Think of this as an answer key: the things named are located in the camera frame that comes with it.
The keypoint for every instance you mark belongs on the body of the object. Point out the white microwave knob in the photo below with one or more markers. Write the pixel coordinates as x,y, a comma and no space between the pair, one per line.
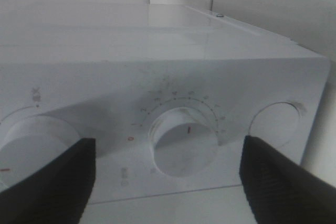
183,141
31,138

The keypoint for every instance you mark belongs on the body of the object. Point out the white microwave oven body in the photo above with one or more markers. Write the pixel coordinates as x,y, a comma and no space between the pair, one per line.
112,69

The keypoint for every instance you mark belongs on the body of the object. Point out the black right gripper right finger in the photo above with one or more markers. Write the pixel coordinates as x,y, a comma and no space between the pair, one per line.
280,191

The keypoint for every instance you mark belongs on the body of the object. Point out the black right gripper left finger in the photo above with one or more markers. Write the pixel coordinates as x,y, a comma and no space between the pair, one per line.
58,192

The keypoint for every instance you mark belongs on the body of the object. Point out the round white door button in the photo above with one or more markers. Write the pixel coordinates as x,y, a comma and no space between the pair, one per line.
281,125

